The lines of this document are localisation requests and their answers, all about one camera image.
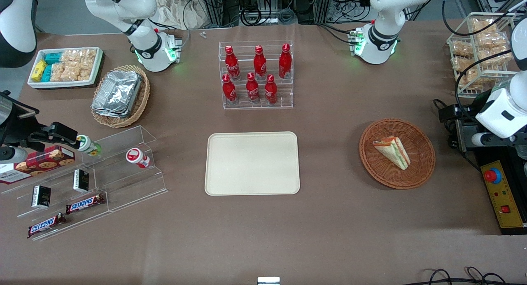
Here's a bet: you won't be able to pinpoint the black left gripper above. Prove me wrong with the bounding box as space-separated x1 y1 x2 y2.
438 104 474 124

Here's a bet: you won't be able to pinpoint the triangular sandwich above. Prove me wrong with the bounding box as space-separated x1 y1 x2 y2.
373 136 411 171

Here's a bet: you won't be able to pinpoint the round brown wicker basket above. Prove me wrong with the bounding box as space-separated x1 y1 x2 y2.
359 119 436 190

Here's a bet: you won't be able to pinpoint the white rectangular snack tray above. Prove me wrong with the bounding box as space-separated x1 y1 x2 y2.
27 47 103 89

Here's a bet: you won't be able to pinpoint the oval light wicker basket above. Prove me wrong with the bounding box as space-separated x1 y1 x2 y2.
91 65 150 128

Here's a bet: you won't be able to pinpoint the cream plastic tray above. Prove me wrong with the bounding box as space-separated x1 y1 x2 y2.
205 131 301 196

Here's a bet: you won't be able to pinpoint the green capped yogurt bottle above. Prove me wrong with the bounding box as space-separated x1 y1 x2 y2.
77 135 102 157

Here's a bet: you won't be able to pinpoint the red tartan cookie box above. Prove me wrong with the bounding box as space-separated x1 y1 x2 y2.
0 146 76 185

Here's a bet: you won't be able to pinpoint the small black box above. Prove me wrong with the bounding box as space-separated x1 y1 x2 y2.
73 169 90 193
31 185 51 208

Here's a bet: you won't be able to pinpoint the bagged fried snack pack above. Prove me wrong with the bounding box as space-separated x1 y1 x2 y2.
451 56 474 71
476 32 509 49
452 41 475 58
478 46 514 66
471 18 499 34
464 69 492 90

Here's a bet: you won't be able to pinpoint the aluminium foil container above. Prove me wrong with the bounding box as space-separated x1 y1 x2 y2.
91 105 133 119
93 70 143 113

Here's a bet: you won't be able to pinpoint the black countertop appliance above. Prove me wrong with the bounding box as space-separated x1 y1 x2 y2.
463 124 527 236

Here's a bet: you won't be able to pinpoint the Snickers chocolate bar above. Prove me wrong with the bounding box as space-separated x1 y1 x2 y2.
28 213 67 238
66 193 106 214

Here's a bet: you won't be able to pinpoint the clear acrylic step shelf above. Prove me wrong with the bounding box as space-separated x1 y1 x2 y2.
0 125 168 241

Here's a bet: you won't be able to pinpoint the red capped yogurt bottle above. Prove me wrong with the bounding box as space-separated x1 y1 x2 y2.
126 148 151 169

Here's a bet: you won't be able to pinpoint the yellow snack packet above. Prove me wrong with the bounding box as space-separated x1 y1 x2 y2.
31 60 48 82

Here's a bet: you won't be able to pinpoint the yellow emergency stop box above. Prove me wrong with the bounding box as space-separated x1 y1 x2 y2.
480 160 525 229

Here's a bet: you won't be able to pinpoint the red cola bottle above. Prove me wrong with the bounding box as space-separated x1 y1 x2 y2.
246 72 261 104
222 74 238 105
224 45 241 80
279 43 292 79
264 74 278 105
253 45 267 80

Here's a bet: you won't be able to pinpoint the beige crumpled cloth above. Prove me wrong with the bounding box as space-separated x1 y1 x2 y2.
154 0 215 30

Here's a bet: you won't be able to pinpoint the clear acrylic bottle rack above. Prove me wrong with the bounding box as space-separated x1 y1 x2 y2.
218 40 294 110

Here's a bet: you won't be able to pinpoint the black power cable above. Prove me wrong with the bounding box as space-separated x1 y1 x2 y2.
433 98 466 150

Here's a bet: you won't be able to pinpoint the white wire basket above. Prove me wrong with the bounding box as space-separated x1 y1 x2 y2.
447 12 527 98

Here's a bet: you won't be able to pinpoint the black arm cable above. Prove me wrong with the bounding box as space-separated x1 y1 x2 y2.
442 0 518 112

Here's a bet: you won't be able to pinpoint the black floor cables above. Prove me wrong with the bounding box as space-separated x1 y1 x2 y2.
416 267 527 285

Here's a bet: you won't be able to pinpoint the aluminium frame post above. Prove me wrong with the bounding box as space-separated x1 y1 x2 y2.
201 0 240 28

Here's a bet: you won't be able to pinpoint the coiled black cable bundle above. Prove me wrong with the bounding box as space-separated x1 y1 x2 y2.
241 4 297 27

